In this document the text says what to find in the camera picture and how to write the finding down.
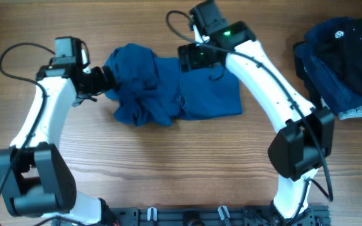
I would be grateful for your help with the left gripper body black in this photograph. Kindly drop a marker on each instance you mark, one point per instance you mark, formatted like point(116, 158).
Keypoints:
point(96, 83)

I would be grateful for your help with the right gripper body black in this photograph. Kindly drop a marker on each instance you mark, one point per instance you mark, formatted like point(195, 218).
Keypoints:
point(198, 54)

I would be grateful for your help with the blue polo shirt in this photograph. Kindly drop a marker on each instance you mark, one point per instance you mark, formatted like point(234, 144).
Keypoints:
point(154, 89)

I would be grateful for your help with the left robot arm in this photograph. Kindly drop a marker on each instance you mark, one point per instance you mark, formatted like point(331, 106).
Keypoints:
point(34, 178)

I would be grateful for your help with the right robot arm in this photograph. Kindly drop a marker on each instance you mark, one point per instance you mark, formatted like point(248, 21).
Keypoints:
point(304, 133)

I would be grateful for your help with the black folded garment underneath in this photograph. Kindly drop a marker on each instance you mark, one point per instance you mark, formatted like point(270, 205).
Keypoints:
point(303, 74)

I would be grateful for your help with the navy blue folded garment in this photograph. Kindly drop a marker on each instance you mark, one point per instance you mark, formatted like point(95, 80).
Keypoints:
point(336, 94)

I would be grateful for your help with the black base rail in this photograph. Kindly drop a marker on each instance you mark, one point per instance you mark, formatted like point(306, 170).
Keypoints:
point(218, 216)

